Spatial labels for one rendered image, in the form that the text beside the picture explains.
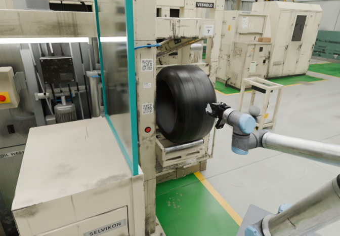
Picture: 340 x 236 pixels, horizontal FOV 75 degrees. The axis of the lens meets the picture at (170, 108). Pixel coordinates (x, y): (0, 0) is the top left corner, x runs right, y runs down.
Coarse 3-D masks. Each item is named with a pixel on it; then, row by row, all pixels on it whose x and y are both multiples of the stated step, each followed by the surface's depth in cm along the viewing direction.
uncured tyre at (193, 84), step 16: (160, 80) 165; (176, 80) 142; (192, 80) 143; (208, 80) 149; (160, 96) 189; (176, 96) 141; (192, 96) 139; (208, 96) 144; (160, 112) 189; (176, 112) 143; (192, 112) 139; (160, 128) 172; (176, 128) 147; (192, 128) 144; (208, 128) 151
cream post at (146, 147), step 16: (144, 0) 121; (144, 16) 125; (144, 32) 128; (144, 48) 131; (144, 80) 138; (144, 96) 143; (144, 128) 151; (144, 144) 156; (144, 160) 161; (144, 176) 167; (144, 192) 173
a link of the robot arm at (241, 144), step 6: (234, 138) 115; (240, 138) 112; (246, 138) 112; (252, 138) 116; (234, 144) 115; (240, 144) 113; (246, 144) 114; (252, 144) 116; (234, 150) 116; (240, 150) 114; (246, 150) 115
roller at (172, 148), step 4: (196, 140) 168; (200, 140) 169; (176, 144) 162; (180, 144) 162; (184, 144) 163; (188, 144) 164; (192, 144) 166; (196, 144) 167; (168, 148) 158; (172, 148) 159; (176, 148) 160; (180, 148) 162
